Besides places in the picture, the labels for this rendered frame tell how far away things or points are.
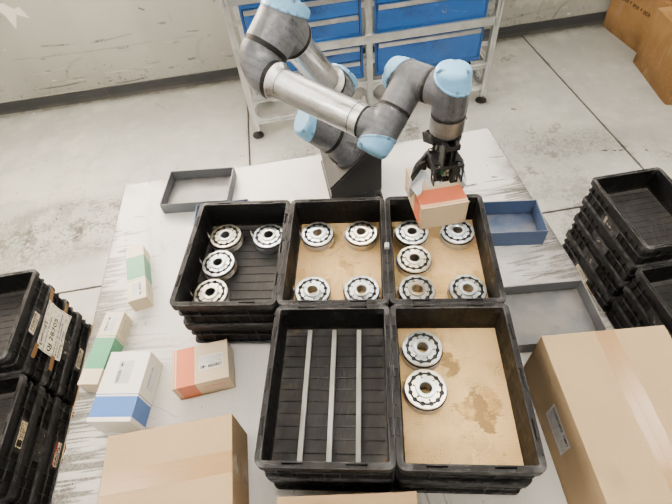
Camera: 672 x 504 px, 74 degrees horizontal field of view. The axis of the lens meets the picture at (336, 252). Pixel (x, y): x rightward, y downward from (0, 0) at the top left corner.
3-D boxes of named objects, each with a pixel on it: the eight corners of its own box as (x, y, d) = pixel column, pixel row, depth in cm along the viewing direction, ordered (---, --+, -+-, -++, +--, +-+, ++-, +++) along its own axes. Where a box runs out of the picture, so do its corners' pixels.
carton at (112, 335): (107, 392, 131) (97, 384, 126) (87, 392, 131) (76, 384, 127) (132, 321, 146) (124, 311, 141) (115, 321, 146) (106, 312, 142)
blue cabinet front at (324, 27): (258, 92, 300) (237, 5, 256) (363, 76, 302) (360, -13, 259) (258, 95, 298) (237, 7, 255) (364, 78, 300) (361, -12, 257)
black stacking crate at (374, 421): (284, 328, 127) (276, 306, 118) (388, 327, 125) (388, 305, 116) (265, 480, 102) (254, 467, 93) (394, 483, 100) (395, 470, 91)
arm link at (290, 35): (317, 111, 160) (233, 31, 108) (337, 73, 158) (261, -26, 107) (344, 124, 156) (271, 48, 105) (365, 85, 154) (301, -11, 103)
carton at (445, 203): (404, 188, 125) (405, 167, 120) (446, 181, 126) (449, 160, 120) (419, 229, 115) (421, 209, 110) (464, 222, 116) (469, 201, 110)
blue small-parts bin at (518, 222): (531, 213, 162) (536, 199, 156) (543, 244, 152) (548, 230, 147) (475, 215, 163) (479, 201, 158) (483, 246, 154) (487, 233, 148)
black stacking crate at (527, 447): (389, 327, 125) (390, 305, 116) (497, 326, 122) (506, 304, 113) (396, 483, 100) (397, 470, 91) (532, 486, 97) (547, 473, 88)
